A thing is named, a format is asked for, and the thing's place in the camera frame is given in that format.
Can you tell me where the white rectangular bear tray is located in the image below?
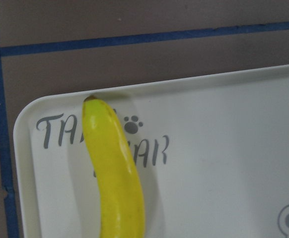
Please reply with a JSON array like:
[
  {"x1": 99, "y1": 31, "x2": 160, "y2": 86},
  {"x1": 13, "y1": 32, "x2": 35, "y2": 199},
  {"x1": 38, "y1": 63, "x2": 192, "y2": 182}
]
[{"x1": 13, "y1": 65, "x2": 289, "y2": 238}]

